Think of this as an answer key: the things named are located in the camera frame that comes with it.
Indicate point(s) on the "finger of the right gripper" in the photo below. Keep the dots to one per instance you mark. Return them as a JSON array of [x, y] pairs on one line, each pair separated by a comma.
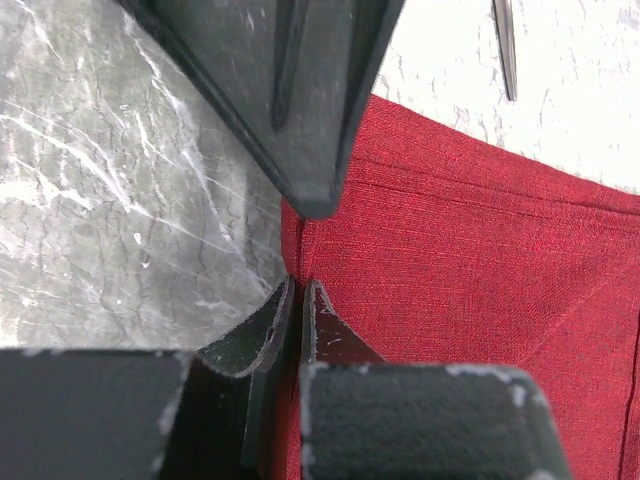
[[290, 79]]

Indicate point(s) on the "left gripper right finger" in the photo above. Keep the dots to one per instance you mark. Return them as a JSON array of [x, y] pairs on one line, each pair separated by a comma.
[[362, 417]]

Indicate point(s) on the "dark red cloth napkin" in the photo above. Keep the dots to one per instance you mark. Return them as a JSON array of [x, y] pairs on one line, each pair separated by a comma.
[[447, 249]]

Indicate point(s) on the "blue handled knife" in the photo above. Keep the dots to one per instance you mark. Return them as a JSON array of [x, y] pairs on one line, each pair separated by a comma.
[[503, 19]]

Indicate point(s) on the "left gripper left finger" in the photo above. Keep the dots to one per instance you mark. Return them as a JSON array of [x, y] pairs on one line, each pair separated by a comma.
[[220, 412]]

